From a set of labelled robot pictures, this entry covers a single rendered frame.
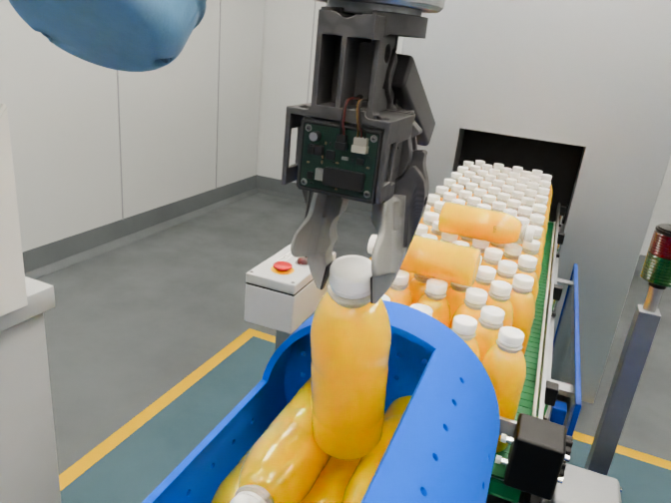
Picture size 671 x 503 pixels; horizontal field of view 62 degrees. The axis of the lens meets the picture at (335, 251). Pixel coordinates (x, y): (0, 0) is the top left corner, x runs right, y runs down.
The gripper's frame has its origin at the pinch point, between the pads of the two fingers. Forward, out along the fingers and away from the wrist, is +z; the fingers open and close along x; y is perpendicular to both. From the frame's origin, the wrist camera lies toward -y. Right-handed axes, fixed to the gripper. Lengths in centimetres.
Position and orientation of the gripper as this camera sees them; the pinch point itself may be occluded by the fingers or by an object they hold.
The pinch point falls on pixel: (351, 276)
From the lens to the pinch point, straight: 46.4
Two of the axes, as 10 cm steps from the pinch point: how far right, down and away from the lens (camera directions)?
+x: 9.2, 2.2, -3.2
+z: -1.0, 9.3, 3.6
